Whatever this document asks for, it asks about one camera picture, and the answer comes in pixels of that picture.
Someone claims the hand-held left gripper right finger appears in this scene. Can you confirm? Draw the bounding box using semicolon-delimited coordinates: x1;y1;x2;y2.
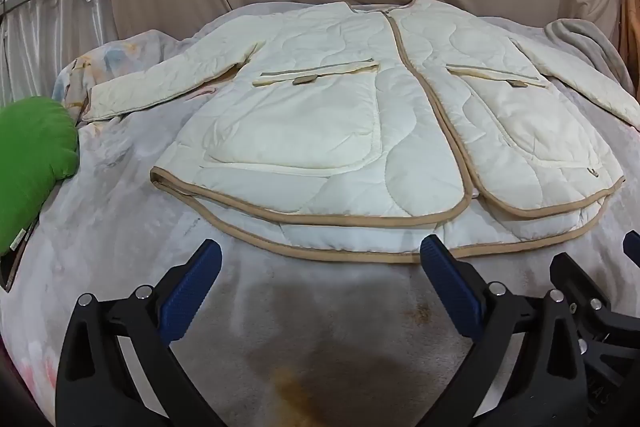
419;234;587;427

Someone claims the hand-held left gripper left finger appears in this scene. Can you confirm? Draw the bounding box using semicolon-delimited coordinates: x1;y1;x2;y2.
55;238;226;427

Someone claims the cream quilted jacket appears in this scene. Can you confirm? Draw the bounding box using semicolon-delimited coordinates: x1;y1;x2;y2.
80;0;640;264

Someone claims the floral grey blanket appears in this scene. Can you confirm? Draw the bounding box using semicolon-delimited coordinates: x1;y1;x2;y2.
0;22;640;427

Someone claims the green pillow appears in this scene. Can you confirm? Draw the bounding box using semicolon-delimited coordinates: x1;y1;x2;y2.
0;96;80;256

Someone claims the grey ribbed blanket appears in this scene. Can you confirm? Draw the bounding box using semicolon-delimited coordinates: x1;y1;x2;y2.
544;19;632;84

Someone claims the orange cloth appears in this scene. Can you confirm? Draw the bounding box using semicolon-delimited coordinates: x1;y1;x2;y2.
619;0;640;60

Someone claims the silver satin curtain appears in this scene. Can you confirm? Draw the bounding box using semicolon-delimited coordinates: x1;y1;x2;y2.
0;0;120;108

